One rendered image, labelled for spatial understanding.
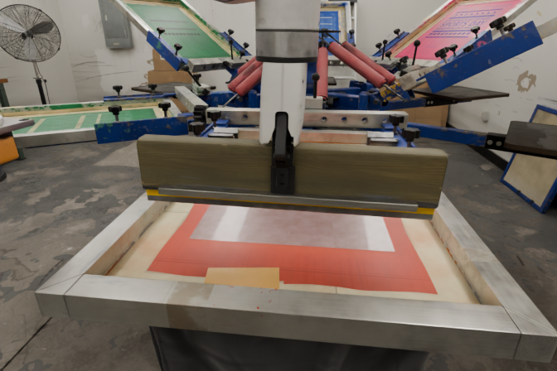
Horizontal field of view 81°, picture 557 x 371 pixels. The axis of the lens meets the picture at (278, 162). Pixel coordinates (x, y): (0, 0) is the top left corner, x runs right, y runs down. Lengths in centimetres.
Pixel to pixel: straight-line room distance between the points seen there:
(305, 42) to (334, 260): 32
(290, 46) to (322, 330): 32
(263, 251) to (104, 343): 138
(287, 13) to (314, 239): 36
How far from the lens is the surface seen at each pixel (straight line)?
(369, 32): 506
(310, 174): 43
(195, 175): 47
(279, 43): 38
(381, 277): 52
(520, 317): 47
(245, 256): 54
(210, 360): 65
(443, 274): 55
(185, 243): 58
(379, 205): 45
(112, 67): 593
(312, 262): 52
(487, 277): 52
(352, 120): 113
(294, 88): 37
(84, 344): 188
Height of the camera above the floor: 127
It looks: 21 degrees down
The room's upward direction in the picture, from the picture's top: straight up
